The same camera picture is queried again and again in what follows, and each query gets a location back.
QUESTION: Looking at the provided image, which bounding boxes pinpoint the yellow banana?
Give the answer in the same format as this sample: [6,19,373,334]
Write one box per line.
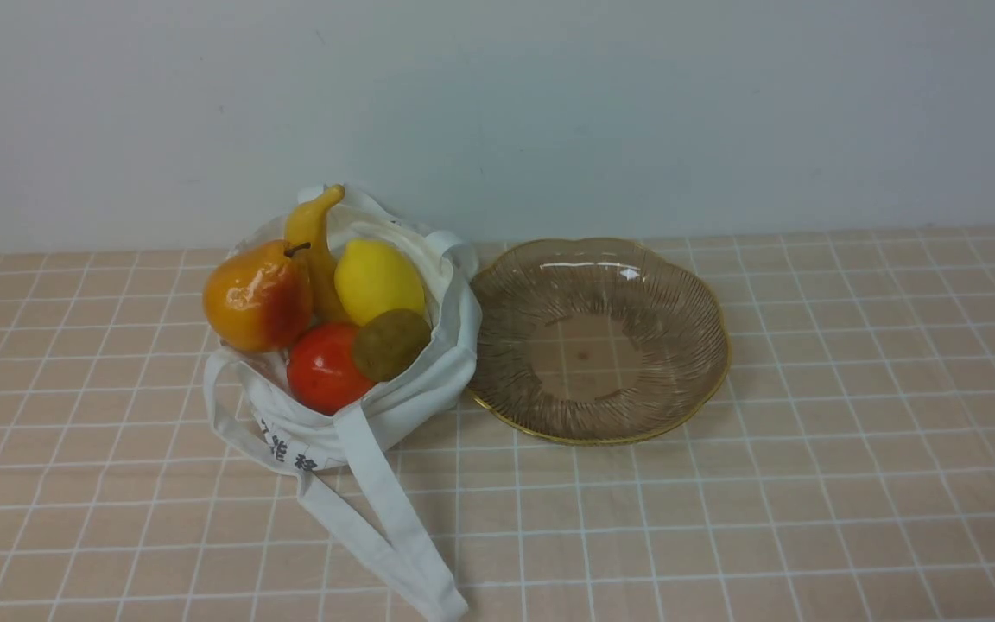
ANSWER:
[284,184,349,323]

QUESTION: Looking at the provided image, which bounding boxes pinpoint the white cloth tote bag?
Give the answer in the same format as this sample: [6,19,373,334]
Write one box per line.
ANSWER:
[204,186,482,621]

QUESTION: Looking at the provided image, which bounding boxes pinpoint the brown kiwi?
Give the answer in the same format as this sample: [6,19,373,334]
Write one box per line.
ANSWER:
[352,308,431,383]

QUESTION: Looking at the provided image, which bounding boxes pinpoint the yellow lemon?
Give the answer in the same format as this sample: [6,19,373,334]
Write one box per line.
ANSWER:
[334,238,426,327]

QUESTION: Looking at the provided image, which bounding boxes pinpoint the amber glass plate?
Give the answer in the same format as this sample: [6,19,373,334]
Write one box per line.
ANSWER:
[467,238,733,446]

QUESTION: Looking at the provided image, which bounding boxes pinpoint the red tomato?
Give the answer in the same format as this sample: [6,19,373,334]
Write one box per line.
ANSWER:
[287,322,375,416]

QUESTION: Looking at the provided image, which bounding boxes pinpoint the orange red pear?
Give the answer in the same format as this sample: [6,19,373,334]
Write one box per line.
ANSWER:
[202,238,314,352]

